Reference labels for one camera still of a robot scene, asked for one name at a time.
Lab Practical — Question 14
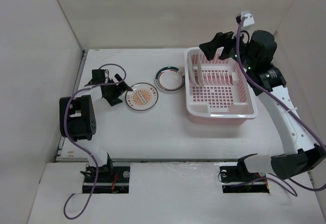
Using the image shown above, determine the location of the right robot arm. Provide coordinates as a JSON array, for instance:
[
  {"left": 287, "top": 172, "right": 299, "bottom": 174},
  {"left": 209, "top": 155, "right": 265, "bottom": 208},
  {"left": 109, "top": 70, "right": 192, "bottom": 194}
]
[{"left": 199, "top": 30, "right": 325, "bottom": 181}]

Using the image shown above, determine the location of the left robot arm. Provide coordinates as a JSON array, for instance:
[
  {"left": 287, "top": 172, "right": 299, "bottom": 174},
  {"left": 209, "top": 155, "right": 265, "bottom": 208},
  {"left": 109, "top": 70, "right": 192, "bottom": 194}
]
[{"left": 59, "top": 68, "right": 131, "bottom": 182}]

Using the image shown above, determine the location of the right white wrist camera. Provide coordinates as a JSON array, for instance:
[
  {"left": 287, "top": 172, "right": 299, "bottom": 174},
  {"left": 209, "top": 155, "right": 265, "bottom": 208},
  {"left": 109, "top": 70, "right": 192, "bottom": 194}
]
[{"left": 235, "top": 11, "right": 255, "bottom": 29}]

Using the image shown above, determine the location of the white plate green flower pattern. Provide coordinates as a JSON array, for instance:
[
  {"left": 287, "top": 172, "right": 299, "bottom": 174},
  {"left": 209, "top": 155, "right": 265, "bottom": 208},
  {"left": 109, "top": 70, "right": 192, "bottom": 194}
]
[{"left": 187, "top": 55, "right": 195, "bottom": 85}]

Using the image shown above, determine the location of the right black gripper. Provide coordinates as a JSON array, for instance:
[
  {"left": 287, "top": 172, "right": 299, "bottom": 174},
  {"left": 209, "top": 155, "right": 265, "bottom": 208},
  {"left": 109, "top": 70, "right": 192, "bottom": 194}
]
[{"left": 199, "top": 26, "right": 256, "bottom": 70}]

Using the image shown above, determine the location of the pink white dish rack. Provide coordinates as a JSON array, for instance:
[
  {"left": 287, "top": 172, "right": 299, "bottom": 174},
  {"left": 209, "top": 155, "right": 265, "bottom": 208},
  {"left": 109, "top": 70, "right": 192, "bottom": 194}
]
[{"left": 184, "top": 47, "right": 258, "bottom": 125}]

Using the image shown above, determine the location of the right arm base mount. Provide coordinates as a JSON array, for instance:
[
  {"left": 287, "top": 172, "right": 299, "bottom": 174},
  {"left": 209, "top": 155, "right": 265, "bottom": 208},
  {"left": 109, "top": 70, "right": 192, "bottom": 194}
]
[{"left": 218, "top": 164, "right": 269, "bottom": 193}]

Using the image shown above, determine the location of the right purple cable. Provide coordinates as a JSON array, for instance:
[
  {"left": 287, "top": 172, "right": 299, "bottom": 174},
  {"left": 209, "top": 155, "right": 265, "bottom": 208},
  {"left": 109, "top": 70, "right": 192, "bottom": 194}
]
[{"left": 236, "top": 16, "right": 326, "bottom": 197}]

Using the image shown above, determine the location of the orange sunburst plate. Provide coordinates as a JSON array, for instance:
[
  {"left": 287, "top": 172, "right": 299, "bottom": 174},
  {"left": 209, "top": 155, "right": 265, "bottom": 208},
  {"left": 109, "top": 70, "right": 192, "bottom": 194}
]
[
  {"left": 197, "top": 59, "right": 204, "bottom": 86},
  {"left": 125, "top": 82, "right": 158, "bottom": 111}
]

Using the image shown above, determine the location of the purple cable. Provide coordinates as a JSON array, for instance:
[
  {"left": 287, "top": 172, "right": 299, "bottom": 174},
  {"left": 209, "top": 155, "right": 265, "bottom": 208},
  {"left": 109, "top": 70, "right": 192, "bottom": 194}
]
[
  {"left": 236, "top": 16, "right": 326, "bottom": 197},
  {"left": 63, "top": 64, "right": 127, "bottom": 220}
]

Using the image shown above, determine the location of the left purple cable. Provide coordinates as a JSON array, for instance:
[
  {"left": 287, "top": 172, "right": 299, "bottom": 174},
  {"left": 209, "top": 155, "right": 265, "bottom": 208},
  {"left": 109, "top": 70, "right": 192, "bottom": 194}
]
[{"left": 63, "top": 64, "right": 127, "bottom": 220}]

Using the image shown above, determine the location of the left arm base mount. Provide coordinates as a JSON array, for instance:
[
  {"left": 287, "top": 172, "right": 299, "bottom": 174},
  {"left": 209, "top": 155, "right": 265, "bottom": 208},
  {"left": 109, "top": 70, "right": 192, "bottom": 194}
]
[{"left": 80, "top": 165, "right": 130, "bottom": 194}]

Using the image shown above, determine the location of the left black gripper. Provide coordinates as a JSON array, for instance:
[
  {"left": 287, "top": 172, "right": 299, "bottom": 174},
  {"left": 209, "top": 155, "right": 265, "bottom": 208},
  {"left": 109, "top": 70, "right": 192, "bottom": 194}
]
[{"left": 105, "top": 75, "right": 132, "bottom": 106}]

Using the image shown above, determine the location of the white plate teal red rim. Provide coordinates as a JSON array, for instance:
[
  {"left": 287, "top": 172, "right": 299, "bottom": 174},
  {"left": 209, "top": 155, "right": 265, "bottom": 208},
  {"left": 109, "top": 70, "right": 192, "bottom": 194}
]
[{"left": 154, "top": 66, "right": 185, "bottom": 93}]

